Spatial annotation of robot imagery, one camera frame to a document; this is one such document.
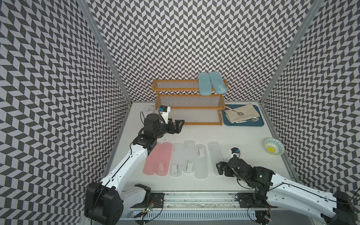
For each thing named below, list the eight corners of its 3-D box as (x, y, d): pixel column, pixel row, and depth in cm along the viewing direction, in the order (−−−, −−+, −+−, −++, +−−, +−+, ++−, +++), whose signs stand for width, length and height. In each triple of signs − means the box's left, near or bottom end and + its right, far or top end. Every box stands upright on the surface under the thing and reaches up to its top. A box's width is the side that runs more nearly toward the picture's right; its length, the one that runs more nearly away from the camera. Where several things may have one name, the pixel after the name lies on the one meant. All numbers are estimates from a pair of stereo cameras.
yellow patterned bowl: (262, 151, 93) (265, 147, 89) (262, 139, 98) (266, 136, 94) (280, 156, 91) (284, 153, 86) (280, 145, 96) (284, 141, 92)
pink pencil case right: (156, 176, 83) (155, 174, 81) (160, 143, 96) (160, 142, 95) (170, 176, 83) (170, 174, 81) (172, 143, 96) (172, 142, 95)
